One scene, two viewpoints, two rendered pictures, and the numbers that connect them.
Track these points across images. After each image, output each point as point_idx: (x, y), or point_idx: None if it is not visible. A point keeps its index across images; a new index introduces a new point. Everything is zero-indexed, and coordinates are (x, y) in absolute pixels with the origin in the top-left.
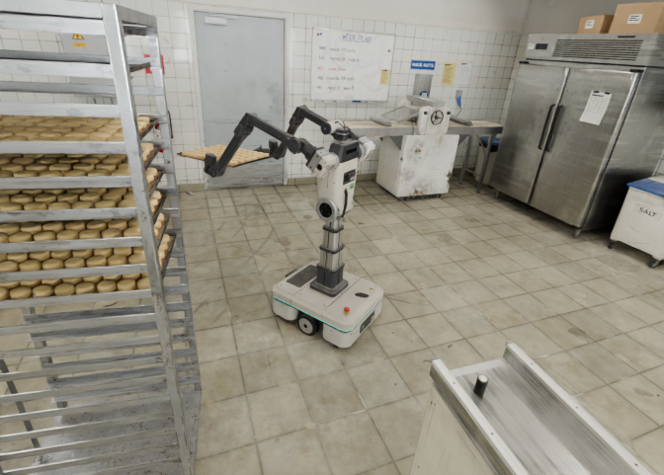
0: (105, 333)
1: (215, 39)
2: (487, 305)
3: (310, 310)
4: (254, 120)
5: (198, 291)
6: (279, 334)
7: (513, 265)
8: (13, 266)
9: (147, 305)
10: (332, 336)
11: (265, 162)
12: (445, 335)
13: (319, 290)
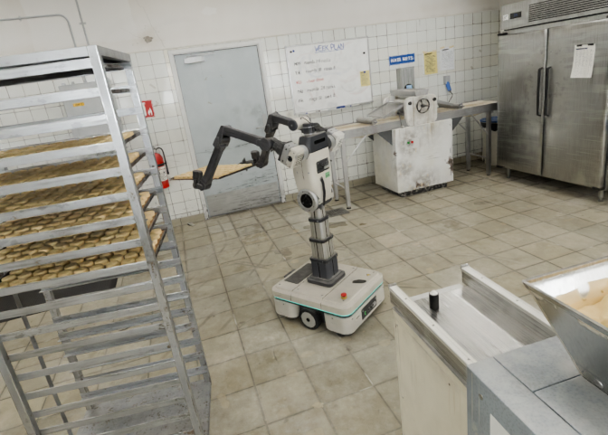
0: (118, 327)
1: (196, 75)
2: (499, 278)
3: (309, 302)
4: (229, 131)
5: (204, 307)
6: (283, 332)
7: (528, 237)
8: (42, 254)
9: (151, 298)
10: (334, 324)
11: (260, 183)
12: None
13: (317, 283)
